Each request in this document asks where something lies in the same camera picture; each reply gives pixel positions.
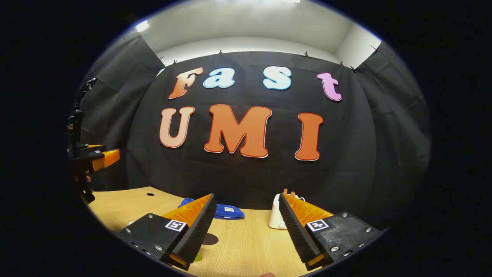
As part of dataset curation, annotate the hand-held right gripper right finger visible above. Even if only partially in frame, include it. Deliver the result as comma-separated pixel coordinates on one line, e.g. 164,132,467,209
278,192,387,271

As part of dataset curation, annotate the white toaster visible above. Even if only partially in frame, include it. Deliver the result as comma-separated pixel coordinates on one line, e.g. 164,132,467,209
268,194,306,230

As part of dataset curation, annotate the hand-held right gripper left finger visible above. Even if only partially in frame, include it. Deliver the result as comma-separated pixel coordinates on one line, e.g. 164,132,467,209
115,193,218,271

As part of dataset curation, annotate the blue towel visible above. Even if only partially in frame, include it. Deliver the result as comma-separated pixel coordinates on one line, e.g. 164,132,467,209
178,198,245,220

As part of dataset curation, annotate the black backdrop cloth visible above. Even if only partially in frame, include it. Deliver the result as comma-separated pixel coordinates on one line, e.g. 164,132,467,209
77,37,431,231

